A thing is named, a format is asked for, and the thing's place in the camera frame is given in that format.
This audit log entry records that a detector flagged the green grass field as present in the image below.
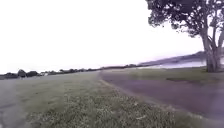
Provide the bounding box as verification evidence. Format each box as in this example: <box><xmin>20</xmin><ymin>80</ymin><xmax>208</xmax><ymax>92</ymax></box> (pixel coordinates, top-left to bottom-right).
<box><xmin>0</xmin><ymin>70</ymin><xmax>224</xmax><ymax>128</ymax></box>

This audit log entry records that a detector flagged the grass strip by water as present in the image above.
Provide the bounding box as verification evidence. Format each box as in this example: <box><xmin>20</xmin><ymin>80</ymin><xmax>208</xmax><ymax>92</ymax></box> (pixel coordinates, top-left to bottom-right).
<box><xmin>126</xmin><ymin>65</ymin><xmax>224</xmax><ymax>84</ymax></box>

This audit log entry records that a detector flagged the distant row of trees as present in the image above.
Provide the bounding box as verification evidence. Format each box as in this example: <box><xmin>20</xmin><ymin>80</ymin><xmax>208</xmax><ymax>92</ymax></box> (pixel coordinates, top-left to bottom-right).
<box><xmin>0</xmin><ymin>63</ymin><xmax>138</xmax><ymax>81</ymax></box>

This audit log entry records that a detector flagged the grey asphalt path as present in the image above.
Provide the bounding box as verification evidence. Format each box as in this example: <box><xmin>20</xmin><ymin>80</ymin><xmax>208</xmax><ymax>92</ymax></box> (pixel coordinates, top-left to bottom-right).
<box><xmin>99</xmin><ymin>69</ymin><xmax>224</xmax><ymax>122</ymax></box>

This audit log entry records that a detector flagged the distant dark hillside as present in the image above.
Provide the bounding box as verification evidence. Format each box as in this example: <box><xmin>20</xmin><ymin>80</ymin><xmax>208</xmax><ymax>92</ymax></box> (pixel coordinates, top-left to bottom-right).
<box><xmin>138</xmin><ymin>50</ymin><xmax>208</xmax><ymax>67</ymax></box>

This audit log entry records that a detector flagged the pale water surface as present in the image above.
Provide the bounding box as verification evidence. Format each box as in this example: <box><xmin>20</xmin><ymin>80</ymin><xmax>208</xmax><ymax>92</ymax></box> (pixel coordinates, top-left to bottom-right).
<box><xmin>138</xmin><ymin>57</ymin><xmax>224</xmax><ymax>70</ymax></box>

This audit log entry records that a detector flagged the large dark tree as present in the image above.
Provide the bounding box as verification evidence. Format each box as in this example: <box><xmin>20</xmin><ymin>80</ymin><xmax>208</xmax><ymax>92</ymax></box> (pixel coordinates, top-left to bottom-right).
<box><xmin>145</xmin><ymin>0</ymin><xmax>224</xmax><ymax>74</ymax></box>

